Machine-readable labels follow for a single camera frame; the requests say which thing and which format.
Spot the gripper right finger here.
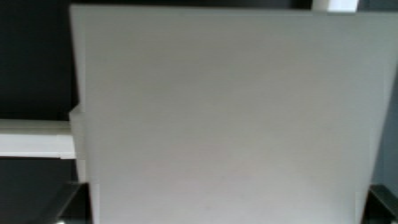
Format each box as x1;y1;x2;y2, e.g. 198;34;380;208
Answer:
362;185;398;224

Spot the white U-shaped frame fence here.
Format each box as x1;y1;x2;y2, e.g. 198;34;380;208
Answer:
0;119;74;159

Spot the white cabinet top block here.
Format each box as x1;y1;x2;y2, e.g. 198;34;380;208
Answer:
69;5;398;224

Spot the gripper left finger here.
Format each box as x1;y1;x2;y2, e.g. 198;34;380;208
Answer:
49;182;92;224

